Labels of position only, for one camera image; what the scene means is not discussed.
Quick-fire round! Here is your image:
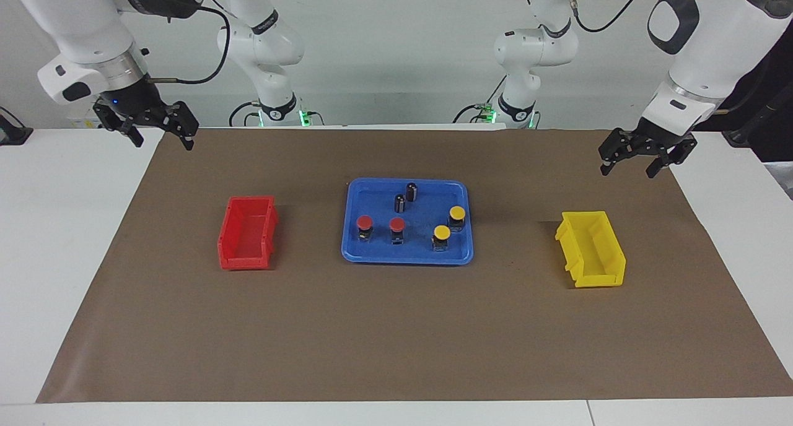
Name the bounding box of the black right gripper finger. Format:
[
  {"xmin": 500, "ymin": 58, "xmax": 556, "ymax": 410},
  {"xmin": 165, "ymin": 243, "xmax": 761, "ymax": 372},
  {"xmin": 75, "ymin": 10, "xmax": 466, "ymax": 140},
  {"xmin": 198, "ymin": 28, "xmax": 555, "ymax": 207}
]
[
  {"xmin": 160, "ymin": 101, "xmax": 200, "ymax": 152},
  {"xmin": 93, "ymin": 101, "xmax": 145, "ymax": 148}
]

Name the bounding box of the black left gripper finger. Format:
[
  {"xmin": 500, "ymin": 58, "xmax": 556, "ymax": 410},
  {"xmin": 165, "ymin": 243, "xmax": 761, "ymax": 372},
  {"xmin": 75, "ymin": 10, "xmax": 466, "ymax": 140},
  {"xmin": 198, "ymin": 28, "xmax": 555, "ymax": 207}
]
[
  {"xmin": 598, "ymin": 128, "xmax": 639, "ymax": 176},
  {"xmin": 646, "ymin": 135, "xmax": 698, "ymax": 180}
]

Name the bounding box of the black equipment stand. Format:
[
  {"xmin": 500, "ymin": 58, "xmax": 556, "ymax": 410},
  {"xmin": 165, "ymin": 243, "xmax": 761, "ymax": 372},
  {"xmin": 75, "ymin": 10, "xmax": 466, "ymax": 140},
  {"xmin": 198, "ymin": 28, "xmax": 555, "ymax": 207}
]
[{"xmin": 719, "ymin": 39, "xmax": 793, "ymax": 163}]

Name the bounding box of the black clamp base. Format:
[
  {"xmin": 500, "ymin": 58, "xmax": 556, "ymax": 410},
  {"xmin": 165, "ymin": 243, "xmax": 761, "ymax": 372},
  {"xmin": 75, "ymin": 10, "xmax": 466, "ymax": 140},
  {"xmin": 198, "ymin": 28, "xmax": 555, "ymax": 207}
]
[{"xmin": 0, "ymin": 107, "xmax": 33, "ymax": 146}]

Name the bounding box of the yellow plastic bin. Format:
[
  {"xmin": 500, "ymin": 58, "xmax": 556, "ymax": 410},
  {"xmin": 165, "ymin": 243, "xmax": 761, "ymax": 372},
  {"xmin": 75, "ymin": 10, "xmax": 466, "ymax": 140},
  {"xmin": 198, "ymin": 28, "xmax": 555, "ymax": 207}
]
[{"xmin": 555, "ymin": 211, "xmax": 626, "ymax": 289}]

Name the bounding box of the red plastic bin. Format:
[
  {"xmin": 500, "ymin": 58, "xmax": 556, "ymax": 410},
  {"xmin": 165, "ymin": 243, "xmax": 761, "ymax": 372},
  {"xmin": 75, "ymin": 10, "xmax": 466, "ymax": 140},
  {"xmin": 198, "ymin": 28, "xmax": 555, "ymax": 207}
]
[{"xmin": 217, "ymin": 196, "xmax": 279, "ymax": 271}]

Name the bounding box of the blue plastic tray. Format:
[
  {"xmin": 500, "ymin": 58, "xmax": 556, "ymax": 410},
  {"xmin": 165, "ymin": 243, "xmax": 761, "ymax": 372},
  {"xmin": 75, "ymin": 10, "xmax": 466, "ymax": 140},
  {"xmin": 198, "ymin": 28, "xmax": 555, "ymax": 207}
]
[{"xmin": 341, "ymin": 178, "xmax": 475, "ymax": 266}]

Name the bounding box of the brown paper table mat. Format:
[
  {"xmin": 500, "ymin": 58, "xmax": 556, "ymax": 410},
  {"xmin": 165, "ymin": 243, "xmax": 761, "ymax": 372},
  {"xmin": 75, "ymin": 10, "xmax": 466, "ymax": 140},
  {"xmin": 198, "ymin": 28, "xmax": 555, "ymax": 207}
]
[{"xmin": 36, "ymin": 128, "xmax": 793, "ymax": 404}]

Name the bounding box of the black right base cable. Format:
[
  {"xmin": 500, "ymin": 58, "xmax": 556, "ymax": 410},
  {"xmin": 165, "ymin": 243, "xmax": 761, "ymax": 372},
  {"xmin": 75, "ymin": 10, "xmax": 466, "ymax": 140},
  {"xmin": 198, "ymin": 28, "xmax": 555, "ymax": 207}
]
[{"xmin": 229, "ymin": 101, "xmax": 261, "ymax": 128}]

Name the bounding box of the black base cable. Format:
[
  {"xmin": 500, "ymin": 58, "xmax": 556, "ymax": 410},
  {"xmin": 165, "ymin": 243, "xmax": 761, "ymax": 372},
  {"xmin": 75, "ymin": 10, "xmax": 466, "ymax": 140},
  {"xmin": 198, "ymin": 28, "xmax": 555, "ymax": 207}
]
[
  {"xmin": 229, "ymin": 101, "xmax": 261, "ymax": 128},
  {"xmin": 452, "ymin": 76, "xmax": 507, "ymax": 124}
]

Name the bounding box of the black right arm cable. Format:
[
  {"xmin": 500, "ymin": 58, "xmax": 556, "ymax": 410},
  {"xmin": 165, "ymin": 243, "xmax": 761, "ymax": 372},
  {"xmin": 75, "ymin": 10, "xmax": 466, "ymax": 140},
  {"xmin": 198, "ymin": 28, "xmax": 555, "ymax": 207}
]
[{"xmin": 144, "ymin": 0, "xmax": 231, "ymax": 85}]

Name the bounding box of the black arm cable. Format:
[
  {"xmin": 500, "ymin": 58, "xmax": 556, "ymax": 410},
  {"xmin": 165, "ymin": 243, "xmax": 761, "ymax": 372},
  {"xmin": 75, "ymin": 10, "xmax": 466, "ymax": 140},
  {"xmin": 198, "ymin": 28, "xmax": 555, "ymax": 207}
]
[
  {"xmin": 566, "ymin": 0, "xmax": 651, "ymax": 34},
  {"xmin": 144, "ymin": 0, "xmax": 231, "ymax": 85}
]

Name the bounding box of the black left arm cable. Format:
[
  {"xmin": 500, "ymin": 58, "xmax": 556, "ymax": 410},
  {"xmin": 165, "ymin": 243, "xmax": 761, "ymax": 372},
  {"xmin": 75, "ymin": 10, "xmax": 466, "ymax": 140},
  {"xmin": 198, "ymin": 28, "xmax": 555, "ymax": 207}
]
[{"xmin": 566, "ymin": 0, "xmax": 651, "ymax": 34}]

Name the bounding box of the black left base cable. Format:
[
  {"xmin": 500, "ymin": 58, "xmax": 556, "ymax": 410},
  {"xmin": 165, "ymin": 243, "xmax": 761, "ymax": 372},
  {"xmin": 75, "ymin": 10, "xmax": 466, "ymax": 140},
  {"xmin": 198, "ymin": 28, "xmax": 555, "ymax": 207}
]
[{"xmin": 452, "ymin": 76, "xmax": 507, "ymax": 124}]

